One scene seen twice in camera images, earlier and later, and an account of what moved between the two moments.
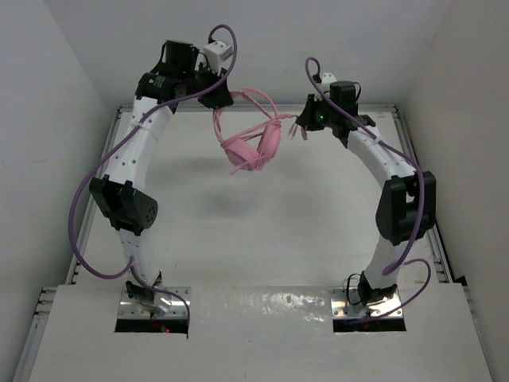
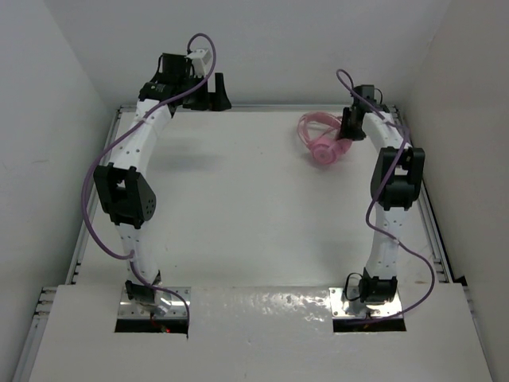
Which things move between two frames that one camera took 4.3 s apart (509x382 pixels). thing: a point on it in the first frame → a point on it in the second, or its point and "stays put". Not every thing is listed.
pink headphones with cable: x=249 y=131 → x=319 y=133
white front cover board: x=256 y=334 stays put
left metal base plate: x=130 y=308 stays put
